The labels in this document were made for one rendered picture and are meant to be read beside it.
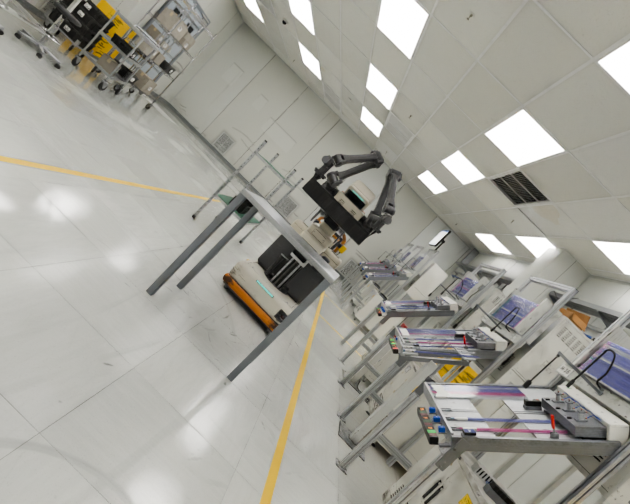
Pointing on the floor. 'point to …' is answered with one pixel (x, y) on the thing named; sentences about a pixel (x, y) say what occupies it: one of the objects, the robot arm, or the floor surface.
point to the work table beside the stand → (229, 240)
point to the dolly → (89, 17)
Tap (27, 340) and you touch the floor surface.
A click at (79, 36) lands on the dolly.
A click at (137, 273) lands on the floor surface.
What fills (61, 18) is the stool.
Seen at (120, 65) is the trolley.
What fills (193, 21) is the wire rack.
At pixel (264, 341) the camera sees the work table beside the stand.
